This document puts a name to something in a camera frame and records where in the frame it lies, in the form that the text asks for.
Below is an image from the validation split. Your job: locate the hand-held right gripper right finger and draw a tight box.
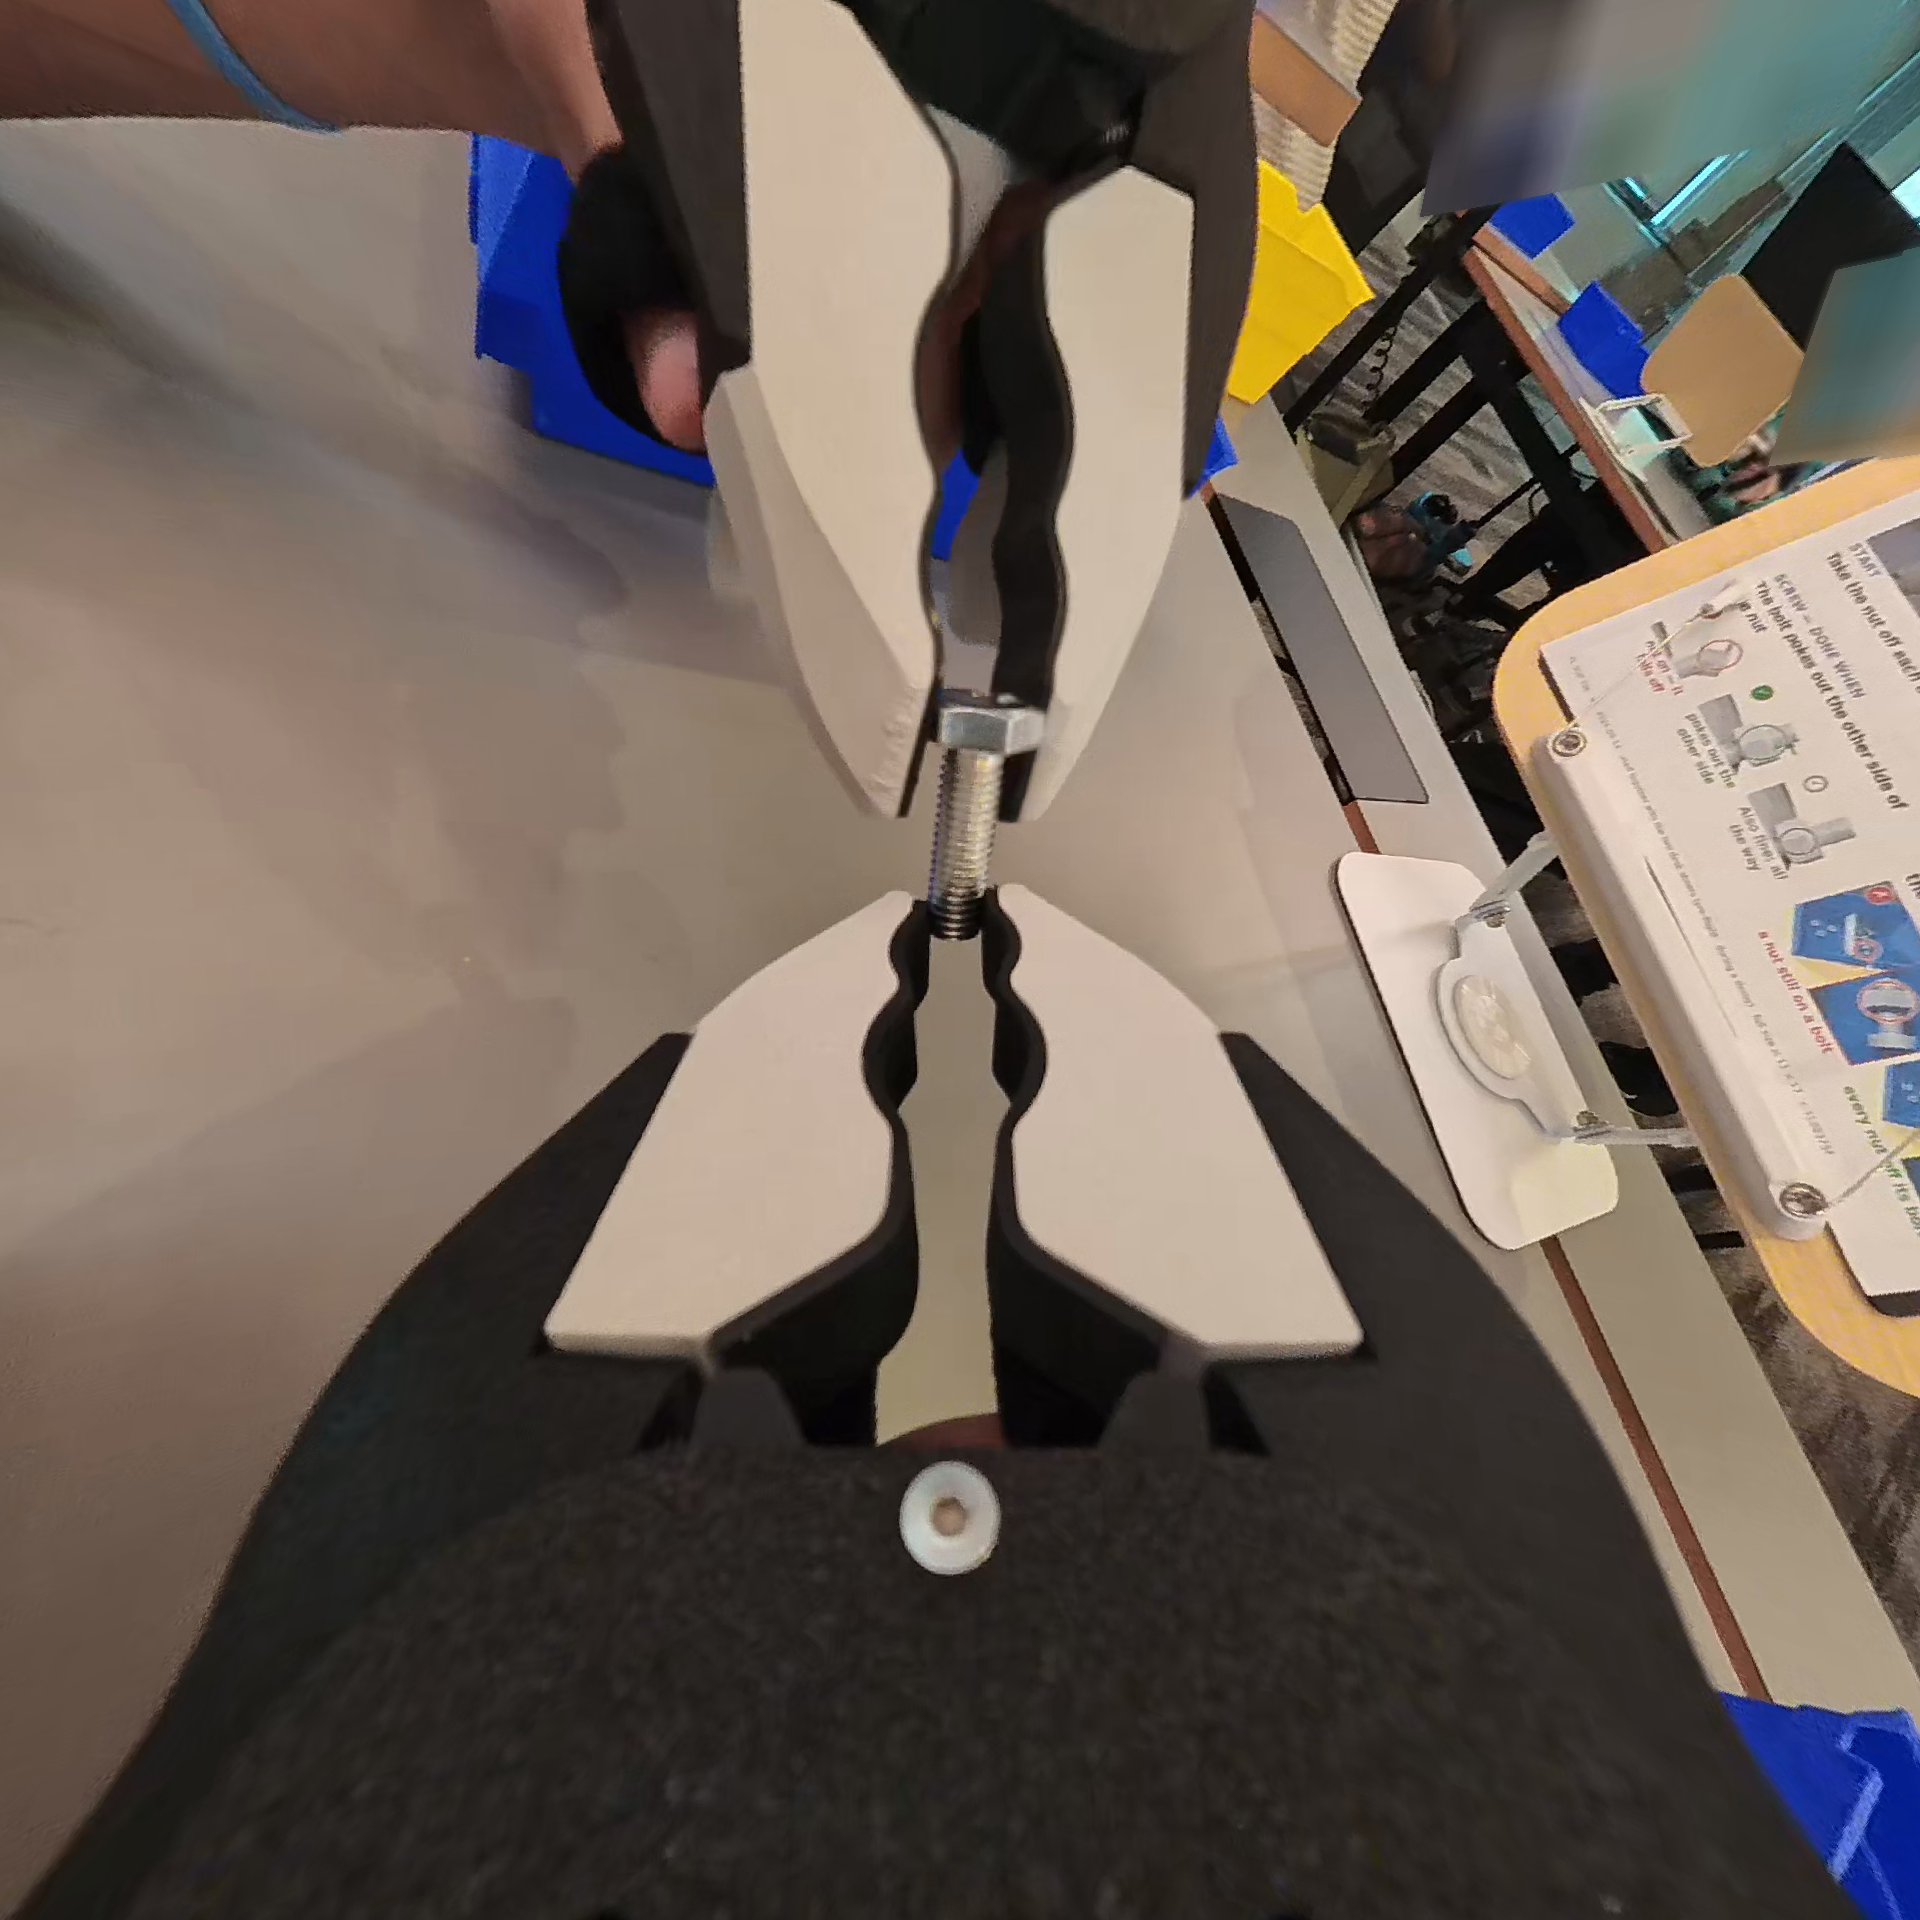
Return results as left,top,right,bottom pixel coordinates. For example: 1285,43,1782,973
983,884,1367,1448

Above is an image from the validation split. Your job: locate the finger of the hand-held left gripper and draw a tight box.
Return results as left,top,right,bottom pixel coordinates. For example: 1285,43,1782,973
957,163,1203,825
701,0,961,823

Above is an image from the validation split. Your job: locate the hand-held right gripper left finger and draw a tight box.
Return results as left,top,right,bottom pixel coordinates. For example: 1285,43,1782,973
543,888,921,1448

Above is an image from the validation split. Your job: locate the blue bin with black divider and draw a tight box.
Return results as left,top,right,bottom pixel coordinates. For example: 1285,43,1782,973
469,132,1239,560

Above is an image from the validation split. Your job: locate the steel hex bolt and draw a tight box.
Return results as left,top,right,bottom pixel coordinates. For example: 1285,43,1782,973
927,691,1048,942

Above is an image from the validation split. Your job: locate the blue plastic bin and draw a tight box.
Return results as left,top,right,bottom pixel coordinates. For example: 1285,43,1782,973
1715,1689,1920,1920

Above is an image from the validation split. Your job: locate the person's left hand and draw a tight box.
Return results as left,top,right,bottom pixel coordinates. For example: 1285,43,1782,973
336,0,710,454

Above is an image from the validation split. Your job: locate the yellow plastic bin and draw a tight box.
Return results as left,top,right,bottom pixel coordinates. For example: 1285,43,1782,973
1222,157,1375,407

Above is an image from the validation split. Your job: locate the distant wooden stand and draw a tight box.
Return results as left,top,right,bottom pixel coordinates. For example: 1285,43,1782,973
1638,271,1806,470

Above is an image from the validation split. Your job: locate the blue wristband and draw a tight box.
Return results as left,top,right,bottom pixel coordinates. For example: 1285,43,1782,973
163,0,345,137

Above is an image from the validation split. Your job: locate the printed instruction sheet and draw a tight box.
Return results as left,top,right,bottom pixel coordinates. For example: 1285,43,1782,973
1542,516,1920,1297

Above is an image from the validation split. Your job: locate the black desk cable cover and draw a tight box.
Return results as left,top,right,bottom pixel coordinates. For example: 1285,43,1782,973
1211,491,1431,806

